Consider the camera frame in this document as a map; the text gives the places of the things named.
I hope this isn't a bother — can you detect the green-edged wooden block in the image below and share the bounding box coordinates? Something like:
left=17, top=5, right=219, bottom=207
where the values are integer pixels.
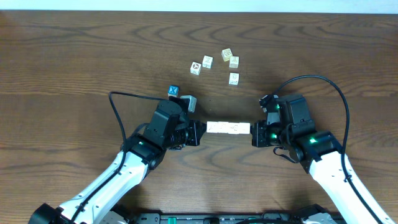
left=217, top=121, right=229, bottom=134
left=227, top=123, right=240, bottom=134

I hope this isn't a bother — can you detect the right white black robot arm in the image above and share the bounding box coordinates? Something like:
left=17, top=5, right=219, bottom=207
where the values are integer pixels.
left=251, top=95, right=393, bottom=223

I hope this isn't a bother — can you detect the wooden block with X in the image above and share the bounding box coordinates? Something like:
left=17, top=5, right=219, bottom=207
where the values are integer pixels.
left=202, top=55, right=213, bottom=69

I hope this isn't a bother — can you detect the wooden block with red circle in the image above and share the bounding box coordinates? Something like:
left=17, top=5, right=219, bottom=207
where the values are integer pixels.
left=190, top=62, right=201, bottom=75

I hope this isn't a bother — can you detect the wooden block beside yellow one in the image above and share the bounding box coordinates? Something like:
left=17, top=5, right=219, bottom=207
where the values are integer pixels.
left=229, top=56, right=239, bottom=68

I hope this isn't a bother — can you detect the plain small wooden block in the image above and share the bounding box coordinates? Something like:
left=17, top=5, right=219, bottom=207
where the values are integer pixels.
left=206, top=121, right=218, bottom=133

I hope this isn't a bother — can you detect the left black cable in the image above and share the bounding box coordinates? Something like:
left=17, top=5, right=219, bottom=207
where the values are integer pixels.
left=68, top=91, right=165, bottom=224

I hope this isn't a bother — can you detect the black cable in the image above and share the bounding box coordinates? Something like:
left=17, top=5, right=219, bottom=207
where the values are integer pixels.
left=68, top=91, right=165, bottom=224
left=272, top=74, right=388, bottom=224

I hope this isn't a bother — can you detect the wooden block with ring picture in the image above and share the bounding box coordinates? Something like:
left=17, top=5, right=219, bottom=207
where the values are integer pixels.
left=229, top=73, right=239, bottom=85

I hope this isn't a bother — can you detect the blue X wooden block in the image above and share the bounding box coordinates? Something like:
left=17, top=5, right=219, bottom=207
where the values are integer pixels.
left=167, top=85, right=179, bottom=97

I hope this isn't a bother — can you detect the right black cable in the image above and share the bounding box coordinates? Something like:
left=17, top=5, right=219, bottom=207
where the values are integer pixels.
left=272, top=74, right=388, bottom=224

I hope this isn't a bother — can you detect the yellow-edged wooden block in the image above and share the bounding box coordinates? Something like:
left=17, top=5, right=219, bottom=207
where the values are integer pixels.
left=221, top=48, right=233, bottom=62

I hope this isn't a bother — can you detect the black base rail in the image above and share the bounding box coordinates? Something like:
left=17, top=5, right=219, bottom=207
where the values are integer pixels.
left=102, top=205, right=343, bottom=224

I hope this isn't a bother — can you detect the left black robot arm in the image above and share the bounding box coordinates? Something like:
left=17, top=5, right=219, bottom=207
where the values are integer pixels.
left=29, top=95, right=206, bottom=223

